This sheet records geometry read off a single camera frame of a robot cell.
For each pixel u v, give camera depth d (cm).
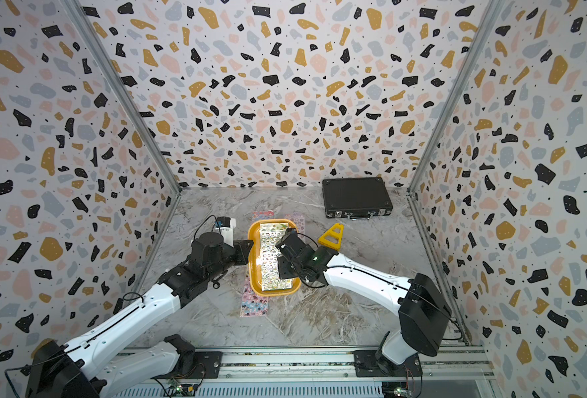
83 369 39
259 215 113
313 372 73
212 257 59
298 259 60
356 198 113
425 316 42
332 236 104
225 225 68
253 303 86
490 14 72
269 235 83
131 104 90
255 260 83
